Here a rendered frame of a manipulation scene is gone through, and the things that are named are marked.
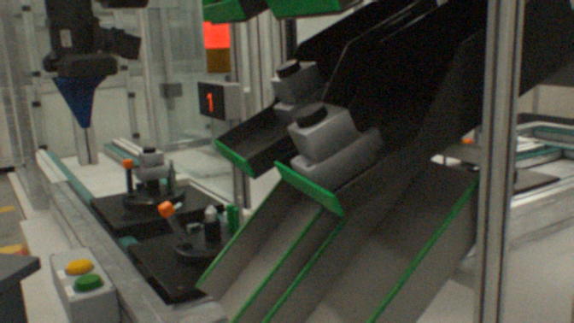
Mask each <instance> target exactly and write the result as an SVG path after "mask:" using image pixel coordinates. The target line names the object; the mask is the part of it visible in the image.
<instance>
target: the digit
mask: <svg viewBox="0 0 574 323"><path fill-rule="evenodd" d="M203 89H204V99H205V110H206V115H212V116H215V117H216V115H215V103H214V88H213V87H210V85H203Z"/></svg>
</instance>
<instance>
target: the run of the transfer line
mask: <svg viewBox="0 0 574 323"><path fill-rule="evenodd" d="M516 135H518V145H520V147H524V148H531V151H530V153H536V154H541V161H539V162H540V163H541V165H542V164H544V165H549V166H553V167H557V168H562V169H566V170H571V171H574V126H562V125H561V124H554V123H547V122H541V121H534V122H530V123H525V124H521V125H518V126H517V131H516ZM478 144H480V145H482V133H479V138H478Z"/></svg>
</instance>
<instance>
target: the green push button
mask: <svg viewBox="0 0 574 323"><path fill-rule="evenodd" d="M101 283H102V281H101V276H99V275H97V274H86V275H84V276H80V277H78V278H77V279H76V280H75V281H74V286H75V289H77V290H80V291H87V290H91V289H94V288H96V287H98V286H99V285H100V284H101Z"/></svg>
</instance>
